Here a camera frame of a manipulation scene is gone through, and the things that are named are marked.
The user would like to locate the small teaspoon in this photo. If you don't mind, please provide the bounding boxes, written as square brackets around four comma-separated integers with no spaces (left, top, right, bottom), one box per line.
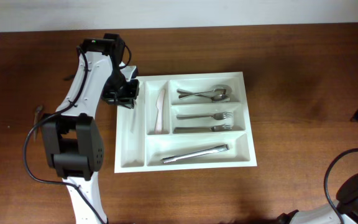
[130,101,138,134]
[33,105,44,142]

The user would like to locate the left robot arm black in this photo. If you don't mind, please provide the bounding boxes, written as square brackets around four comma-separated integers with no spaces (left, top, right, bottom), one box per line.
[38,34,139,223]

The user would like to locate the white plastic knife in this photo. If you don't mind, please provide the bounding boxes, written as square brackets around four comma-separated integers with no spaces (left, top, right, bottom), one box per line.
[154,89,165,134]

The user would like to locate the metal tablespoon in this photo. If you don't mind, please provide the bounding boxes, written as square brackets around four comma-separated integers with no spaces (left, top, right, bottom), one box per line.
[177,89,230,103]
[177,85,232,100]

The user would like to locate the metal tongs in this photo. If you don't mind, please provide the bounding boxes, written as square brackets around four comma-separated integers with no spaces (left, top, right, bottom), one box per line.
[160,144,229,164]

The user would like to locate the white plastic cutlery tray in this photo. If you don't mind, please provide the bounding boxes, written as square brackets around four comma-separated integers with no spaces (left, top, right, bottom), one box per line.
[114,72,257,173]

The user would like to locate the metal fork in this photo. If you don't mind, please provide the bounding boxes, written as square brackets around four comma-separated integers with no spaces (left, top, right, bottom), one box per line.
[177,111,234,120]
[173,124,233,134]

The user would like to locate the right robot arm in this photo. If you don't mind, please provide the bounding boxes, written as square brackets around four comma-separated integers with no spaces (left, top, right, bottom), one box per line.
[273,148,358,224]

